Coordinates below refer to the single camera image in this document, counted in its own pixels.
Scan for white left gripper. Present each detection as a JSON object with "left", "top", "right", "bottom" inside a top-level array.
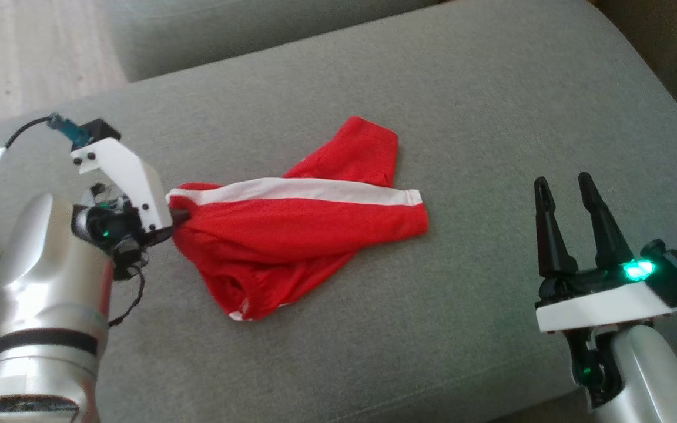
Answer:
[{"left": 70, "top": 136, "right": 191, "bottom": 281}]

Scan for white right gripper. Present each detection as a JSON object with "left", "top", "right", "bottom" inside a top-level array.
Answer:
[{"left": 534, "top": 172, "right": 677, "bottom": 406}]

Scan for red shorts with white stripe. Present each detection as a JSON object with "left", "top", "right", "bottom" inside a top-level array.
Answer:
[{"left": 165, "top": 116, "right": 429, "bottom": 321}]

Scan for grey sofa seat cushion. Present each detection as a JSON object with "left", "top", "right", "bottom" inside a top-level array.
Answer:
[{"left": 0, "top": 0, "right": 677, "bottom": 423}]

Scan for grey sofa back cushion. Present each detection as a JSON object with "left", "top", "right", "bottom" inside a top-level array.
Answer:
[{"left": 106, "top": 0, "right": 445, "bottom": 83}]

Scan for mustard yellow cushion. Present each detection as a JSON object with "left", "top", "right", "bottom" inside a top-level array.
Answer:
[{"left": 588, "top": 0, "right": 677, "bottom": 147}]

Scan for thin black left gripper cable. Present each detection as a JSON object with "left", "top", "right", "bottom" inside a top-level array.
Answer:
[{"left": 108, "top": 261, "right": 146, "bottom": 328}]

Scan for blue left camera cable plug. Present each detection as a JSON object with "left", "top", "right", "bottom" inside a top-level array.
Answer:
[{"left": 48, "top": 113, "right": 91, "bottom": 147}]

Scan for black left camera cable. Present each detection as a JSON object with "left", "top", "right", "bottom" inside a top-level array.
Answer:
[{"left": 0, "top": 116, "right": 57, "bottom": 321}]

